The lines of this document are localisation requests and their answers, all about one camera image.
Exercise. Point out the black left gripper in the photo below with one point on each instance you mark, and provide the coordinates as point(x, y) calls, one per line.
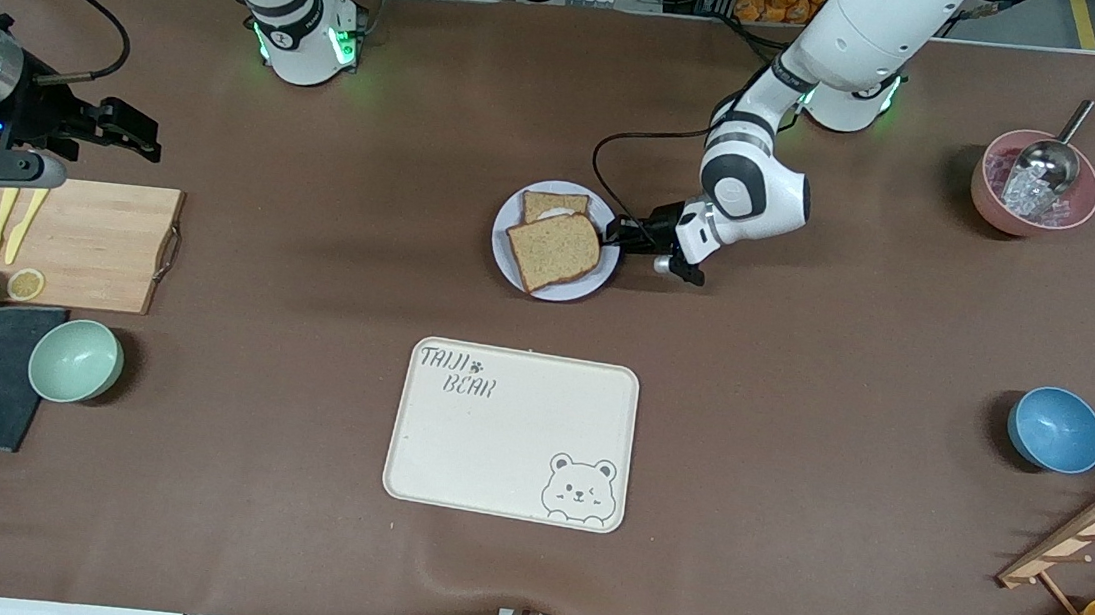
point(658, 229)

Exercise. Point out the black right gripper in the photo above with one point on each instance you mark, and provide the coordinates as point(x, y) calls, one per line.
point(46, 116)

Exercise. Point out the plain brown bread slice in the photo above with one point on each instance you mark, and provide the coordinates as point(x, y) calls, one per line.
point(553, 253)

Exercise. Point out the lavender round plate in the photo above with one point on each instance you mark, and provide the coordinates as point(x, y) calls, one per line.
point(511, 264)

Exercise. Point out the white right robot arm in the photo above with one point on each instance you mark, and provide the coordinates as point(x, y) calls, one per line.
point(301, 53)

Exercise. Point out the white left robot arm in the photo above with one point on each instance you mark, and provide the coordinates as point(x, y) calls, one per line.
point(754, 192)

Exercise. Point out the fried egg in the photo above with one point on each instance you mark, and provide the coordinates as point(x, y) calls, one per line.
point(556, 216)

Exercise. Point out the brown bread slice under egg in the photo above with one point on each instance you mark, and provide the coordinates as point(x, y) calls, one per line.
point(553, 203)

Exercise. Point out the wooden cutting board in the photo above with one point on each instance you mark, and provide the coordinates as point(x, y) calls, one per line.
point(82, 243)

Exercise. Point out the yellow plastic knife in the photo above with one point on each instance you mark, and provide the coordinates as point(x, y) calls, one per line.
point(25, 222)

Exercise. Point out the halved lemon slice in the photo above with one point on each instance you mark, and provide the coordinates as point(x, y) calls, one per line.
point(26, 284)

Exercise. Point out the mint green bowl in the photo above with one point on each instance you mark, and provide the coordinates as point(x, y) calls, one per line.
point(75, 361)

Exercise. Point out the cream bear print tray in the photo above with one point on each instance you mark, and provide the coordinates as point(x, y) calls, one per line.
point(493, 453)

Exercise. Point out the pink bowl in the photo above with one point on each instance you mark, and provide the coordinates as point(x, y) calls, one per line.
point(994, 210)

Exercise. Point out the clear ice cubes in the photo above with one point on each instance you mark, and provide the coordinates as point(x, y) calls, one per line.
point(1030, 198)

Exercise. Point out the metal scoop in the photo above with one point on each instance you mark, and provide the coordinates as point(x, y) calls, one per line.
point(1049, 160)

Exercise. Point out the blue bowl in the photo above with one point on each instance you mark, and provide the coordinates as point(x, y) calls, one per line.
point(1056, 432)

